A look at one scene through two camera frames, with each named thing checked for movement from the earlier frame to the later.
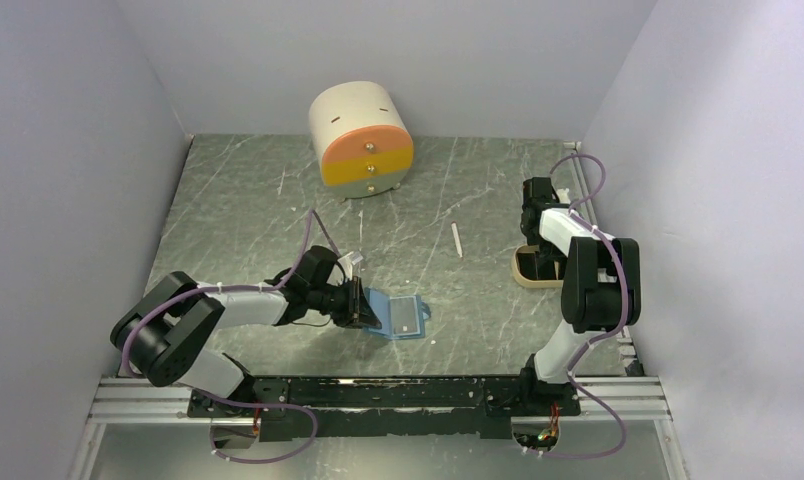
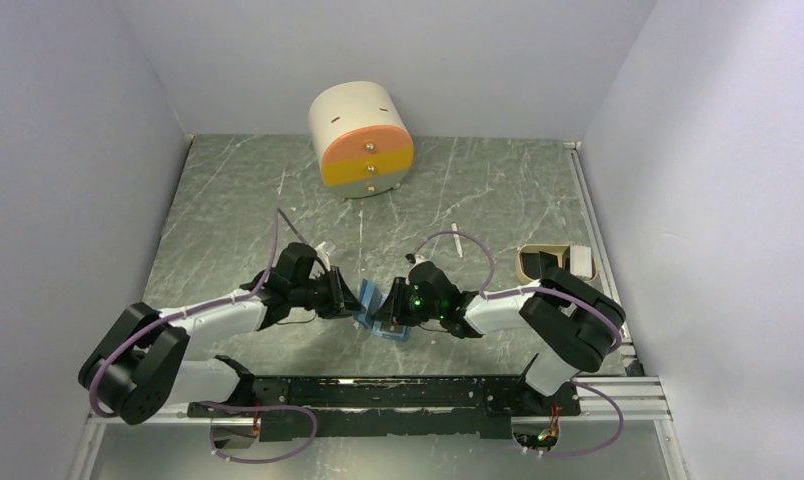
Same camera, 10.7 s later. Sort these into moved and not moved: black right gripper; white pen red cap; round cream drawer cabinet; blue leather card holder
Moved: black right gripper
Not moved: white pen red cap; blue leather card holder; round cream drawer cabinet
